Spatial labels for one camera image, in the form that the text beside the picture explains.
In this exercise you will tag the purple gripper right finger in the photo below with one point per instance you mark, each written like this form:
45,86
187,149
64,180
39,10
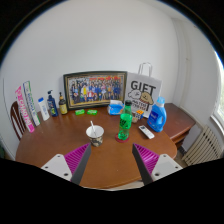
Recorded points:
152,166

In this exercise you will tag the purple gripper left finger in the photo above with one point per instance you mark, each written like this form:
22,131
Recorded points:
71,166

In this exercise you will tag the green plastic bottle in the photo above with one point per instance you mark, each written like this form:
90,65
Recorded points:
125,121

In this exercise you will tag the white remote control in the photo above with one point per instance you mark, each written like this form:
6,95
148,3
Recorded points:
146,132

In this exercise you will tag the white paper cup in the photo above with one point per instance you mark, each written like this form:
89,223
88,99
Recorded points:
100,132

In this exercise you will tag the red round coaster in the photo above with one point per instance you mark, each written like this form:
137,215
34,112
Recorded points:
120,140

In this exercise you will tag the blue detergent bottle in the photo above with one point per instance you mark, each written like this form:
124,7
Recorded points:
158,115

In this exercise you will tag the white spoon in cup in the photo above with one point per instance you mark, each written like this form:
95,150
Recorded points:
93,128

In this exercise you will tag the small snack packet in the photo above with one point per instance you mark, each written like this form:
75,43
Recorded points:
134,119

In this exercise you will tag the brown side cabinet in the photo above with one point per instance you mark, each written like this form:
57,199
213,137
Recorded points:
178,124

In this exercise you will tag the rubik's cube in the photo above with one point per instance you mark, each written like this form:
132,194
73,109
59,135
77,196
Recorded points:
139,114

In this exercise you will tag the white radiator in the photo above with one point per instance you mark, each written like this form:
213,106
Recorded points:
206,148

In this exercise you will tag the amber pump bottle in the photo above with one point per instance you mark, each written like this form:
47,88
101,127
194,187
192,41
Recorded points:
62,104

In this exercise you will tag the green soap bar right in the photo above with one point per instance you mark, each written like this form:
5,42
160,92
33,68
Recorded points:
92,112

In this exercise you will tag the white lotion bottle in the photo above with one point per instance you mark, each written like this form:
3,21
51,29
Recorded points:
43,109

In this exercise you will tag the dark blue pump bottle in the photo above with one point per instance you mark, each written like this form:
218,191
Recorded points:
52,104

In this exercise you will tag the blue tissue pack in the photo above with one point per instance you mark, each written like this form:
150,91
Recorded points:
115,107

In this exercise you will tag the wooden chair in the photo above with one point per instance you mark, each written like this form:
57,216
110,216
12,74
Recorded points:
17,120

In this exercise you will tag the white gift paper bag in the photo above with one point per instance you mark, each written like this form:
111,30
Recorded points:
142,89

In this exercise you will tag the framed group photo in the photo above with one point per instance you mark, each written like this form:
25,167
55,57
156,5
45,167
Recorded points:
93,88

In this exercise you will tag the pink toothpaste box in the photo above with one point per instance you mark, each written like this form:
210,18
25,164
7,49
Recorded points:
25,115

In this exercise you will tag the green white toothpaste box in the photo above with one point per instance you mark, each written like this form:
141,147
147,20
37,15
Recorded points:
30,103

